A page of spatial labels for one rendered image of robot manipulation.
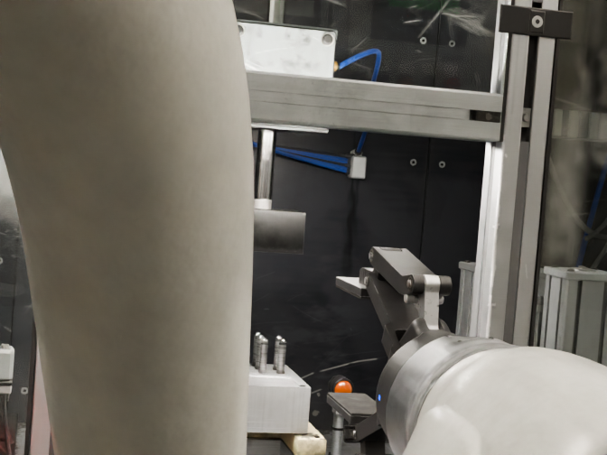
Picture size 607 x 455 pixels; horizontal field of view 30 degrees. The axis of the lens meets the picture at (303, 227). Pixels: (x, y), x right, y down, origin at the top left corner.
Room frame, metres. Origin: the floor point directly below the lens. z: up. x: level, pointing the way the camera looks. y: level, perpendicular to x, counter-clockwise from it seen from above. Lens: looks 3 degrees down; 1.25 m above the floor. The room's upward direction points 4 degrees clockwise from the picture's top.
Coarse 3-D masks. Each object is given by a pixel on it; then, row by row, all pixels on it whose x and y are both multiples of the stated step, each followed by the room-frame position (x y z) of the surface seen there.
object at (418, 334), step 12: (420, 324) 0.67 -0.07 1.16; (444, 324) 0.67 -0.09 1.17; (408, 336) 0.68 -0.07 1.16; (420, 336) 0.65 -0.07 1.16; (432, 336) 0.64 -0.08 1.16; (456, 336) 0.64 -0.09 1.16; (408, 348) 0.64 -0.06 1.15; (396, 360) 0.63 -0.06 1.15; (384, 372) 0.64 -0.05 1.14; (396, 372) 0.62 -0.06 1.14; (384, 384) 0.63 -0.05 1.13; (384, 396) 0.63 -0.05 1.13; (384, 408) 0.63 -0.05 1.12; (384, 420) 0.63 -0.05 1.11
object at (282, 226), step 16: (272, 144) 1.22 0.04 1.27; (272, 160) 1.22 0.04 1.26; (256, 176) 1.23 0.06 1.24; (272, 176) 1.23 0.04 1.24; (256, 192) 1.22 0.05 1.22; (256, 208) 1.22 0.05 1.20; (256, 224) 1.20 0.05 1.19; (272, 224) 1.20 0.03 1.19; (288, 224) 1.21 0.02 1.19; (304, 224) 1.21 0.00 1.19; (256, 240) 1.20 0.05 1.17; (272, 240) 1.20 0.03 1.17; (288, 240) 1.21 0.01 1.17
